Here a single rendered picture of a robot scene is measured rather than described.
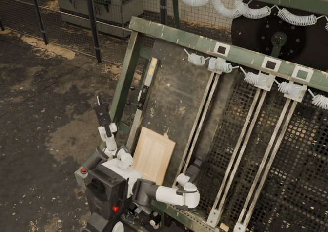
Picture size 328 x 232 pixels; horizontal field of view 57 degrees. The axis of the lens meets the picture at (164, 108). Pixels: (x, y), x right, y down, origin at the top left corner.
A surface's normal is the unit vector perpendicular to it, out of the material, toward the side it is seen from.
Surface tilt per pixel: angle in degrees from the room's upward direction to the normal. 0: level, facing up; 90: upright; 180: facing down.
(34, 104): 0
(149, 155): 59
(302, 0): 90
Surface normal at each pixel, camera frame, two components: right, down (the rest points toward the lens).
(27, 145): 0.00, -0.78
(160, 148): -0.51, 0.04
